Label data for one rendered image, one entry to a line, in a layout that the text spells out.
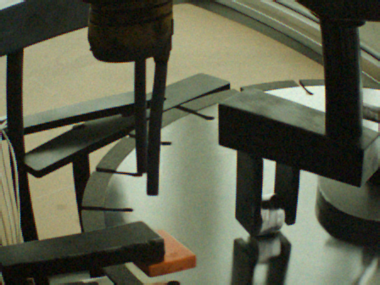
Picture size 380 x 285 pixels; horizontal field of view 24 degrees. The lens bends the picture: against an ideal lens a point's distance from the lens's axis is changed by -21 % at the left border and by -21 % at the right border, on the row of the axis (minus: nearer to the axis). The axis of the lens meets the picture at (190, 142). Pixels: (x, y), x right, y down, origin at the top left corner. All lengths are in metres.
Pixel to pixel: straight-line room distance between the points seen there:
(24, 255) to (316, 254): 0.15
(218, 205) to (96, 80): 0.72
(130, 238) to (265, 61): 0.86
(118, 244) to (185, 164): 0.15
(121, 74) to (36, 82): 0.12
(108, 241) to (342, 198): 0.13
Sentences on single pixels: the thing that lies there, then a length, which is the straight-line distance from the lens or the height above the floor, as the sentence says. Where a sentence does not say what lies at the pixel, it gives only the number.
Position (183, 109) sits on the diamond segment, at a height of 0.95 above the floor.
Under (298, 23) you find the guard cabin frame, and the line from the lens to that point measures 1.37.
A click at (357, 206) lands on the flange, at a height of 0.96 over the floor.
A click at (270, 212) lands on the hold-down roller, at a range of 0.48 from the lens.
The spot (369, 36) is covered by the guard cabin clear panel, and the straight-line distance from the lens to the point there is 1.25.
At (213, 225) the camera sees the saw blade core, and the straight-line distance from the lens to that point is 0.50.
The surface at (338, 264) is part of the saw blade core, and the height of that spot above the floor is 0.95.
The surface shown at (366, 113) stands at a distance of 0.52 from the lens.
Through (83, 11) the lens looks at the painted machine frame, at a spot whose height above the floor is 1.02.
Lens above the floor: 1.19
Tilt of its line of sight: 25 degrees down
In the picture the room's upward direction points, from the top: 1 degrees counter-clockwise
